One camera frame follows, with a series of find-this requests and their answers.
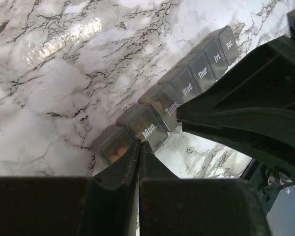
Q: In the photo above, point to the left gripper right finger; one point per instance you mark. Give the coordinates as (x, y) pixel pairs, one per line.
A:
(170, 206)

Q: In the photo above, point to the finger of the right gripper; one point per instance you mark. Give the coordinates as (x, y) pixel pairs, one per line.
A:
(252, 107)

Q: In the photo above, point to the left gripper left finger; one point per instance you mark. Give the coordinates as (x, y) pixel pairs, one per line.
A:
(102, 205)

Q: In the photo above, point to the grey weekly pill organizer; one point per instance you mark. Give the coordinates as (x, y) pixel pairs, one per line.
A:
(154, 116)

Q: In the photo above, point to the black front rail frame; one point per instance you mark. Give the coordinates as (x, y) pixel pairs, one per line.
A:
(275, 190)

